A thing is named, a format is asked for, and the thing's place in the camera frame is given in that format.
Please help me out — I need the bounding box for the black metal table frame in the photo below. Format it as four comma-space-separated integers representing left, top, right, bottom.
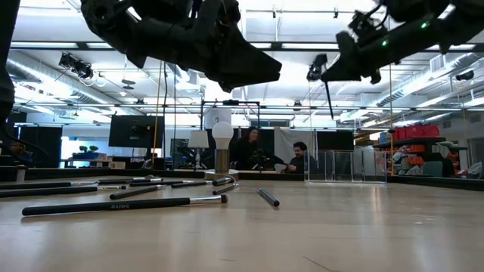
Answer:
0, 165, 484, 192

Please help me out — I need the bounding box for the black rack frame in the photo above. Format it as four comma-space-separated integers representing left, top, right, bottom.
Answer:
200, 100, 262, 131

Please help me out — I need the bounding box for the clear acrylic brush organizer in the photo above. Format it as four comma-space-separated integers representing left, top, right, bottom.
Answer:
303, 150, 388, 185

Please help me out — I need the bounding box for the blue planter with green plants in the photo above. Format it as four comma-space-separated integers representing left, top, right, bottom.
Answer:
70, 144, 108, 161

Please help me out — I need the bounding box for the black backdrop panel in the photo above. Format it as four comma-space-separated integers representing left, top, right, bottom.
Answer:
316, 130, 355, 152
206, 127, 276, 172

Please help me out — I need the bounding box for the yellow hanging strap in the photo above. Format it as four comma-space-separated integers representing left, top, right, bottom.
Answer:
151, 60, 163, 164

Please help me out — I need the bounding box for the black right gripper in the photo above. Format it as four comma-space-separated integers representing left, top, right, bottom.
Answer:
321, 14, 442, 85

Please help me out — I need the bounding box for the white shade table lamp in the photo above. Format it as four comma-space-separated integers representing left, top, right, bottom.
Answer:
187, 129, 210, 170

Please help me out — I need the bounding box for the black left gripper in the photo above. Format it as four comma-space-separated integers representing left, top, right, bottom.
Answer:
126, 0, 283, 94

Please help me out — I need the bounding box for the person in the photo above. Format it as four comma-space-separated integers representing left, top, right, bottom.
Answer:
231, 126, 284, 172
8, 140, 36, 168
280, 141, 315, 175

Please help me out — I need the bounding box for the brass lamp with white bulb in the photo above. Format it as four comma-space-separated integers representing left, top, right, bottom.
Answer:
203, 121, 240, 181

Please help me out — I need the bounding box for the black curtain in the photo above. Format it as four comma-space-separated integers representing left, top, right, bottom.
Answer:
18, 125, 64, 169

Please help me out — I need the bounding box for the white backdrop sheet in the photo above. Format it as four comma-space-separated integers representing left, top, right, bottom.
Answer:
273, 126, 317, 174

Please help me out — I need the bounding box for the black overhead rig beam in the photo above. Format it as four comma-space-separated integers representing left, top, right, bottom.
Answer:
0, 40, 484, 53

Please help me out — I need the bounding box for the black makeup brush white print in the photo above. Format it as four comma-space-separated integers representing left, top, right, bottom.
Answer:
21, 193, 230, 218

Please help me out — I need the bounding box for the black shelf unit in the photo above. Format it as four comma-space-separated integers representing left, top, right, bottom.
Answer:
372, 136, 472, 179

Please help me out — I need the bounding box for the black ceiling camera cluster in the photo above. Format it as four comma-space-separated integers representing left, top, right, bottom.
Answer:
57, 52, 95, 81

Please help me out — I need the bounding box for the wooden side table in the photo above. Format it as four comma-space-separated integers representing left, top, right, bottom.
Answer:
59, 158, 126, 170

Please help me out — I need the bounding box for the grey air vent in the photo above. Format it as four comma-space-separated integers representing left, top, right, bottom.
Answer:
430, 54, 446, 73

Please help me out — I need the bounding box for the black wall monitor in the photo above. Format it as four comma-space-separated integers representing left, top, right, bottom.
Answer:
107, 114, 166, 149

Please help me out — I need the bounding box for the white bag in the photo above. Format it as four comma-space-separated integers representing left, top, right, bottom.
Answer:
467, 161, 484, 180

